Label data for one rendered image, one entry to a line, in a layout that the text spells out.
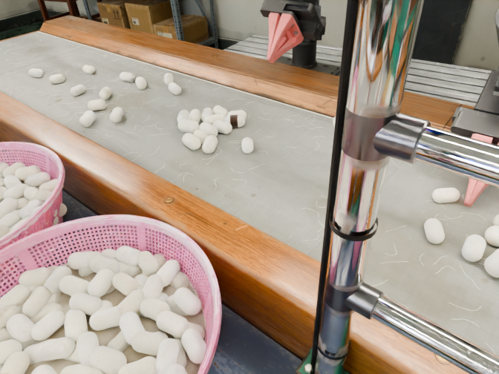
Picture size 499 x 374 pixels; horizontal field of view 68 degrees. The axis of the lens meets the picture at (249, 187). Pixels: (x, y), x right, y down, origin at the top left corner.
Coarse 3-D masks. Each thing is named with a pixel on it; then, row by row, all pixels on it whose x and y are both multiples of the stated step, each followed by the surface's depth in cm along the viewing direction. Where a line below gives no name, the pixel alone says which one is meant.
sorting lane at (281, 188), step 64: (0, 64) 95; (64, 64) 92; (128, 64) 90; (128, 128) 64; (256, 128) 62; (320, 128) 60; (192, 192) 49; (256, 192) 48; (320, 192) 48; (384, 192) 47; (320, 256) 40; (384, 256) 39; (448, 256) 39; (448, 320) 33
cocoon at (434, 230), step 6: (426, 222) 41; (432, 222) 40; (438, 222) 40; (426, 228) 40; (432, 228) 40; (438, 228) 39; (426, 234) 40; (432, 234) 39; (438, 234) 39; (444, 234) 39; (432, 240) 39; (438, 240) 39
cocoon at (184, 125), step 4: (180, 120) 61; (184, 120) 61; (188, 120) 61; (192, 120) 61; (180, 124) 61; (184, 124) 60; (188, 124) 60; (192, 124) 60; (196, 124) 60; (180, 128) 61; (184, 128) 61; (188, 128) 60; (192, 128) 60; (196, 128) 60; (188, 132) 61; (192, 132) 60
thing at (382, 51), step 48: (384, 0) 13; (384, 48) 14; (384, 96) 15; (336, 144) 18; (384, 144) 16; (432, 144) 15; (480, 144) 14; (336, 192) 19; (336, 240) 21; (336, 288) 23; (336, 336) 26; (432, 336) 21
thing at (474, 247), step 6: (474, 234) 38; (468, 240) 38; (474, 240) 38; (480, 240) 38; (468, 246) 37; (474, 246) 37; (480, 246) 37; (462, 252) 38; (468, 252) 37; (474, 252) 37; (480, 252) 37; (468, 258) 37; (474, 258) 37; (480, 258) 37
